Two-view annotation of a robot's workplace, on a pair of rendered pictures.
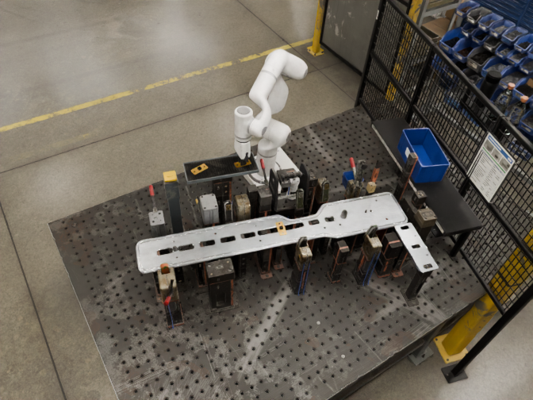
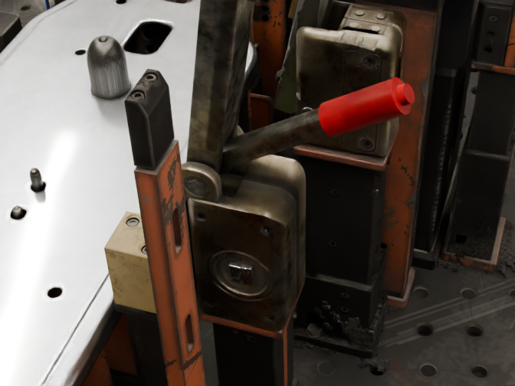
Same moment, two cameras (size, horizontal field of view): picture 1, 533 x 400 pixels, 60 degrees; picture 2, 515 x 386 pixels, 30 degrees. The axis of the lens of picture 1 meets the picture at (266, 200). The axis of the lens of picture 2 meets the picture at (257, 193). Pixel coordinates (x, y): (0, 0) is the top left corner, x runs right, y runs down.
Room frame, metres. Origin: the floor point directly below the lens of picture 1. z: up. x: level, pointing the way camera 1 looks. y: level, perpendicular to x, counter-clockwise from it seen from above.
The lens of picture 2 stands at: (2.05, -0.82, 1.48)
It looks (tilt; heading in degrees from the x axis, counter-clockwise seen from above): 43 degrees down; 130
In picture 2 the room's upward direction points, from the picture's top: 2 degrees counter-clockwise
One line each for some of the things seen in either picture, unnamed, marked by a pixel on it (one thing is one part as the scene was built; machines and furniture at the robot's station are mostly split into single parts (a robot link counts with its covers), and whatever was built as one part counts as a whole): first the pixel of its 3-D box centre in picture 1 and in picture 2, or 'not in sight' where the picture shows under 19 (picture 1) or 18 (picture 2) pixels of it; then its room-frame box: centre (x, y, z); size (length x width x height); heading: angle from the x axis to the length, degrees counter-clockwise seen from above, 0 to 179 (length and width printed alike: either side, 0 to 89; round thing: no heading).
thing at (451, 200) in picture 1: (421, 170); not in sight; (1.92, -0.86, 1.01); 0.90 x 0.22 x 0.03; 20
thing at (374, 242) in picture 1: (366, 259); not in sight; (1.37, -0.54, 0.87); 0.12 x 0.09 x 0.35; 20
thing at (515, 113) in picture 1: (515, 115); not in sight; (1.80, -1.13, 1.53); 0.06 x 0.06 x 0.20
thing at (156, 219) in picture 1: (160, 239); not in sight; (1.39, 0.53, 0.88); 0.11 x 0.10 x 0.36; 20
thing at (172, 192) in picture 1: (174, 206); not in sight; (1.58, 0.49, 0.92); 0.08 x 0.08 x 0.44; 20
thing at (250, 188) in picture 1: (251, 212); not in sight; (1.60, 0.08, 0.90); 0.05 x 0.05 x 0.40; 20
